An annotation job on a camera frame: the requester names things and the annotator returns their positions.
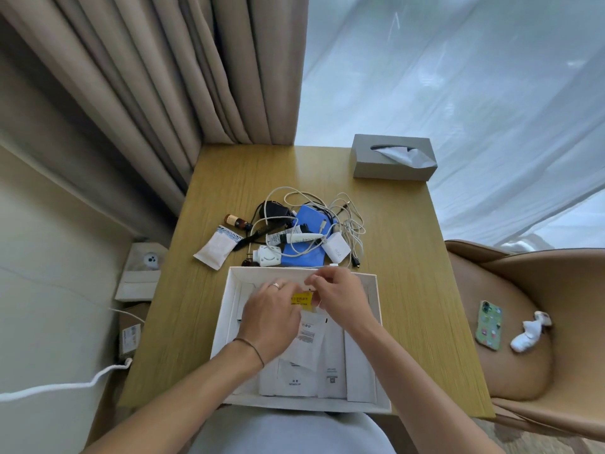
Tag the beige curtain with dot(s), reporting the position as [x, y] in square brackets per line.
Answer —
[156, 80]

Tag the small yellow packet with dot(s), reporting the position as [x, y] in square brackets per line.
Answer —
[302, 300]

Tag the person's right forearm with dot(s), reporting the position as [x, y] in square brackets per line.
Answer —
[411, 387]

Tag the white sachet with blue pattern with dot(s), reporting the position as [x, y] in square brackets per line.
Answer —
[215, 248]

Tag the white plug adapter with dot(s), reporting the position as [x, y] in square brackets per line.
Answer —
[267, 256]

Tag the person's right fingers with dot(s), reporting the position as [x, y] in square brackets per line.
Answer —
[321, 283]

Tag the narrow white cardboard insert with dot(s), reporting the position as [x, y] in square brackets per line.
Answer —
[361, 373]

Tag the person's left forearm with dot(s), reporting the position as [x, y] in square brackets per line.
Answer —
[189, 401]

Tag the sheer white curtain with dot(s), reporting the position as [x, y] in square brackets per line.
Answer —
[449, 89]

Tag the phone in green case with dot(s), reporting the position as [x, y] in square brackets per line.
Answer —
[488, 326]

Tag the black comb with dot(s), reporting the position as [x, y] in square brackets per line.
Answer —
[248, 242]

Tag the brown glass bottle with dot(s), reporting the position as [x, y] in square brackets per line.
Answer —
[236, 222]

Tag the white paper bag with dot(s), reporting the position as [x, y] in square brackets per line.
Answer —
[139, 274]

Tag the wide white flat packet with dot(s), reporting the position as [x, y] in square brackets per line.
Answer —
[288, 380]

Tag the white charger block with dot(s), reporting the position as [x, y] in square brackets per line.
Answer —
[337, 247]

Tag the brown cardboard box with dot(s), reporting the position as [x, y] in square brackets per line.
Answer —
[132, 333]

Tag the black power adapter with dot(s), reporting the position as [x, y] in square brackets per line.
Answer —
[279, 211]

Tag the person's left hand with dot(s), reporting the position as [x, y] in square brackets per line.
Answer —
[267, 321]

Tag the person's grey shirt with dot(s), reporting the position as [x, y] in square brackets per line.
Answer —
[283, 434]

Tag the white cosmetic tube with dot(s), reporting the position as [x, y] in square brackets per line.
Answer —
[295, 238]

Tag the person's right hand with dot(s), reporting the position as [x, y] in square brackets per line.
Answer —
[347, 297]

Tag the person's left fingers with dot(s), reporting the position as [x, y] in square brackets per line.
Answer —
[286, 289]

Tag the white cardboard box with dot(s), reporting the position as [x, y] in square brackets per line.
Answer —
[224, 326]

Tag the white sock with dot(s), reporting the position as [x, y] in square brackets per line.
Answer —
[527, 335]

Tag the white tissue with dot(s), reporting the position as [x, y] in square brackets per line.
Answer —
[406, 156]

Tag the tan leather armchair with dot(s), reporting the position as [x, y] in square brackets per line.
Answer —
[520, 373]

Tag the thin black wrist band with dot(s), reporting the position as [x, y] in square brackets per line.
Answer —
[253, 349]

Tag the grey tissue box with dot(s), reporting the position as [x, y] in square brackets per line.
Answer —
[378, 170]

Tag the white printed label sachet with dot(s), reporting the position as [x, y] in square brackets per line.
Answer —
[309, 340]

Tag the tall white flat packet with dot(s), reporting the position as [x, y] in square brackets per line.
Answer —
[332, 364]

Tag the blue pouch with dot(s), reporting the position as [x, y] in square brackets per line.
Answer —
[309, 222]

